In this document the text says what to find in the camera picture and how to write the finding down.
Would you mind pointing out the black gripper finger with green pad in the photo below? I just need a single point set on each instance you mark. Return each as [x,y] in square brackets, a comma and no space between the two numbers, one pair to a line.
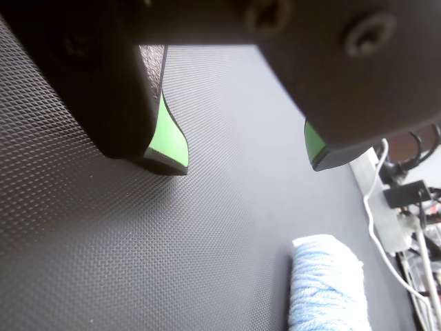
[361,86]
[103,103]

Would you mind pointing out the light blue yarn block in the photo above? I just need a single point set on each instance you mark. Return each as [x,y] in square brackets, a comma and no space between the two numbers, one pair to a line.
[324,286]

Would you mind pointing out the black bracket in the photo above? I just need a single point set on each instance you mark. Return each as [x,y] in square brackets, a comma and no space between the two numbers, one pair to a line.
[408,193]

